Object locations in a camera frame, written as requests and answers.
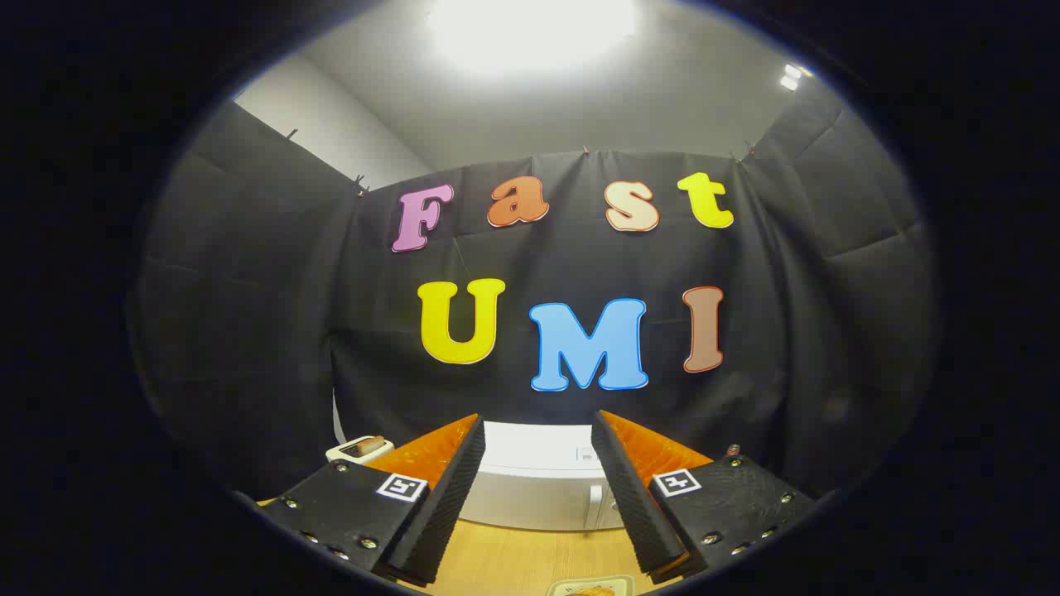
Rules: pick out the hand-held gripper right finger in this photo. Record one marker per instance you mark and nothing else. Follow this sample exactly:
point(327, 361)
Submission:
point(629, 497)

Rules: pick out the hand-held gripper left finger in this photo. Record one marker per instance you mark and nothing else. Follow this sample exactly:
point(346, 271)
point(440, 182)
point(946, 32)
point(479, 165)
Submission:
point(451, 497)

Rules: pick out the white microwave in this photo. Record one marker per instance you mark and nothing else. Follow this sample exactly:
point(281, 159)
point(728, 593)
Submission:
point(530, 484)

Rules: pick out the golden bread bun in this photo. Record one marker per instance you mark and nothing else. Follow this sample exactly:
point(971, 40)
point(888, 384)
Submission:
point(593, 592)

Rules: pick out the brown toast slice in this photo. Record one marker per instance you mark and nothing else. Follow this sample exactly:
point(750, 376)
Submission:
point(370, 445)

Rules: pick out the white cherry print plate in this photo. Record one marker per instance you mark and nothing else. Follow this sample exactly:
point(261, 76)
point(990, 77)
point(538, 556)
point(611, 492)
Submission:
point(559, 588)

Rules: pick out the white toaster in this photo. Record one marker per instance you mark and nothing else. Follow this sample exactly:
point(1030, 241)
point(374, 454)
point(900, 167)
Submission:
point(344, 454)

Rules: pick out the small ceiling spotlight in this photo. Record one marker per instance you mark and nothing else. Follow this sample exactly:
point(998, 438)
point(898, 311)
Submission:
point(791, 76)

